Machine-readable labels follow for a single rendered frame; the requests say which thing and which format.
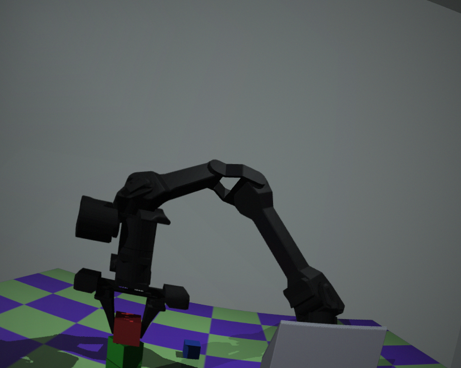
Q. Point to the blue block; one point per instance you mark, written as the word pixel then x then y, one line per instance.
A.
pixel 191 349

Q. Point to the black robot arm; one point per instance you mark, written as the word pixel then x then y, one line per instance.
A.
pixel 136 207

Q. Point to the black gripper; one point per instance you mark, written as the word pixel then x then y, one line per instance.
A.
pixel 133 272

